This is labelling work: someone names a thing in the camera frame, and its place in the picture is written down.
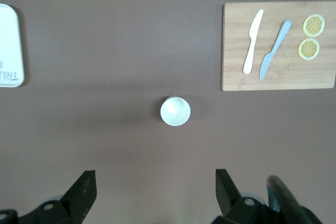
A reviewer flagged wooden cutting board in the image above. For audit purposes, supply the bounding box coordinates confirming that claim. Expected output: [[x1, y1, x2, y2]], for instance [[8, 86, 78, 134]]
[[220, 1, 336, 92]]

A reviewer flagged white plastic cup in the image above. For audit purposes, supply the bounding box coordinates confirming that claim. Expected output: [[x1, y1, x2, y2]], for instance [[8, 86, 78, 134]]
[[160, 95, 192, 127]]

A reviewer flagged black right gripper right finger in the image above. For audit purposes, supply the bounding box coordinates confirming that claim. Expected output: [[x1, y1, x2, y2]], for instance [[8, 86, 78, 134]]
[[212, 168, 274, 224]]

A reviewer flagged lemon slice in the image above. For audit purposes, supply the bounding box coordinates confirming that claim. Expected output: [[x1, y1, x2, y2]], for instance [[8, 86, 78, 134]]
[[298, 38, 321, 61], [302, 14, 326, 38]]

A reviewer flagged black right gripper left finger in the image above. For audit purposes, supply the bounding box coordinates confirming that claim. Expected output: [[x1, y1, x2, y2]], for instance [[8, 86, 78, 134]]
[[26, 170, 98, 224]]

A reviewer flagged grey plastic knife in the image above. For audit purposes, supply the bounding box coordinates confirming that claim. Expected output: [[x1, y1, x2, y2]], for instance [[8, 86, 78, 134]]
[[259, 19, 292, 81]]

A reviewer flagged white plastic knife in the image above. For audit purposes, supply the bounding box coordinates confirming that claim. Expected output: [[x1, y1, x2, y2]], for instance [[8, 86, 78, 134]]
[[242, 8, 265, 75]]

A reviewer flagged cream bear print tray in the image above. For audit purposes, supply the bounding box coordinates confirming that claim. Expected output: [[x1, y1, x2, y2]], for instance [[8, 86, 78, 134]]
[[0, 3, 26, 88]]

